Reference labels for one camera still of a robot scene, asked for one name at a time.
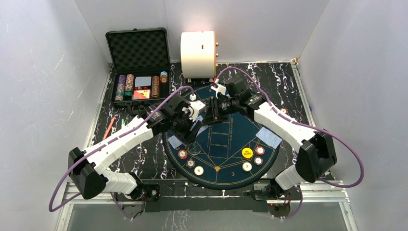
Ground orange pen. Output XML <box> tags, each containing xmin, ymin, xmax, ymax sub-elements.
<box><xmin>103</xmin><ymin>116</ymin><xmax>116</xmax><ymax>140</ymax></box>

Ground yellow chips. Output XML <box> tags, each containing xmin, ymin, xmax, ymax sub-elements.
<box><xmin>194</xmin><ymin>166</ymin><xmax>204</xmax><ymax>176</ymax></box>
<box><xmin>242</xmin><ymin>162</ymin><xmax>253</xmax><ymax>172</ymax></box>

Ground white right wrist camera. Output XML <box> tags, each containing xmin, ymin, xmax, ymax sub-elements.
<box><xmin>210</xmin><ymin>78</ymin><xmax>226</xmax><ymax>98</ymax></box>

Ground white cylindrical device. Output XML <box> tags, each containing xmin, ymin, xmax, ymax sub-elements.
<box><xmin>180</xmin><ymin>31</ymin><xmax>217</xmax><ymax>79</ymax></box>

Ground pink green chip row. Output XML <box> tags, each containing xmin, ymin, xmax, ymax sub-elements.
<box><xmin>124</xmin><ymin>74</ymin><xmax>134</xmax><ymax>97</ymax></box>

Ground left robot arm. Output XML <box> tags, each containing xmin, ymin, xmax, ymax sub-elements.
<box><xmin>68</xmin><ymin>94</ymin><xmax>206</xmax><ymax>200</ymax></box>

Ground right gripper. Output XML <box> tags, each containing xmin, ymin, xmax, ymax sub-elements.
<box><xmin>202</xmin><ymin>95</ymin><xmax>239</xmax><ymax>126</ymax></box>

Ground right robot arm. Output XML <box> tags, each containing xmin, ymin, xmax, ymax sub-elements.
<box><xmin>203</xmin><ymin>77</ymin><xmax>337</xmax><ymax>200</ymax></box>

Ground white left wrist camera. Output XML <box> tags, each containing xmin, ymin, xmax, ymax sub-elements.
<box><xmin>188</xmin><ymin>94</ymin><xmax>206</xmax><ymax>121</ymax></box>

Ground red poker chip stack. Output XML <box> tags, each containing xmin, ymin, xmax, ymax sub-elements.
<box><xmin>280</xmin><ymin>108</ymin><xmax>288</xmax><ymax>115</ymax></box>

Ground black chip carrying case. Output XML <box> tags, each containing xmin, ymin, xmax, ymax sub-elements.
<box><xmin>105</xmin><ymin>27</ymin><xmax>171</xmax><ymax>115</ymax></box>

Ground orange blue chip stack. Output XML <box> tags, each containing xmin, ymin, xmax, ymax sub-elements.
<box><xmin>160</xmin><ymin>71</ymin><xmax>168</xmax><ymax>84</ymax></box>

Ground round blue poker mat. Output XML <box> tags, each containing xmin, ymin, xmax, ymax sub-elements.
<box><xmin>162</xmin><ymin>85</ymin><xmax>282</xmax><ymax>190</ymax></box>

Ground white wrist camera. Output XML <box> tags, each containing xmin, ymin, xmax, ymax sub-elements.
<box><xmin>188</xmin><ymin>94</ymin><xmax>206</xmax><ymax>121</ymax></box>
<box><xmin>210</xmin><ymin>78</ymin><xmax>226</xmax><ymax>98</ymax></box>

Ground yellow big blind button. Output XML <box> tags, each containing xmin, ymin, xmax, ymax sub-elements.
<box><xmin>242</xmin><ymin>147</ymin><xmax>254</xmax><ymax>159</ymax></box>

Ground blue playing card deck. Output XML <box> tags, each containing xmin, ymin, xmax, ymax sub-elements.
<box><xmin>190</xmin><ymin>115</ymin><xmax>209</xmax><ymax>137</ymax></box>

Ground purple chip row in case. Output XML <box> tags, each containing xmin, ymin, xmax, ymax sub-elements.
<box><xmin>115</xmin><ymin>75</ymin><xmax>126</xmax><ymax>101</ymax></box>

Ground brown chips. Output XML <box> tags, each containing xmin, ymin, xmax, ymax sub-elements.
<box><xmin>186</xmin><ymin>159</ymin><xmax>195</xmax><ymax>169</ymax></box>
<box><xmin>254</xmin><ymin>156</ymin><xmax>263</xmax><ymax>166</ymax></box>

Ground clear dealer button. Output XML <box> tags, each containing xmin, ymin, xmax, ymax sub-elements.
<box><xmin>186</xmin><ymin>143</ymin><xmax>202</xmax><ymax>156</ymax></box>

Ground red card box in case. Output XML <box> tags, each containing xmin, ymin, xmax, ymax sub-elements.
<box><xmin>132</xmin><ymin>89</ymin><xmax>151</xmax><ymax>100</ymax></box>

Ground card deck in case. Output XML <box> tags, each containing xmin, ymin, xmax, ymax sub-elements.
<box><xmin>134</xmin><ymin>76</ymin><xmax>152</xmax><ymax>88</ymax></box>

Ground brown chip row in case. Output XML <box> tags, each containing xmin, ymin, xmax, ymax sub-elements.
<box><xmin>151</xmin><ymin>76</ymin><xmax>160</xmax><ymax>98</ymax></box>

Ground dealt card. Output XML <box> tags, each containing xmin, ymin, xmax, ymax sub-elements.
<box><xmin>256</xmin><ymin>129</ymin><xmax>282</xmax><ymax>149</ymax></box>
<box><xmin>167</xmin><ymin>135</ymin><xmax>183</xmax><ymax>149</ymax></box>

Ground aluminium frame rail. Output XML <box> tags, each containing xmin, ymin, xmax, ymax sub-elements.
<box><xmin>288</xmin><ymin>60</ymin><xmax>358</xmax><ymax>231</ymax></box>

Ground red chips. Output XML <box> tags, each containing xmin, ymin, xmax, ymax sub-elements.
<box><xmin>178</xmin><ymin>150</ymin><xmax>188</xmax><ymax>159</ymax></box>
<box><xmin>255</xmin><ymin>146</ymin><xmax>265</xmax><ymax>155</ymax></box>

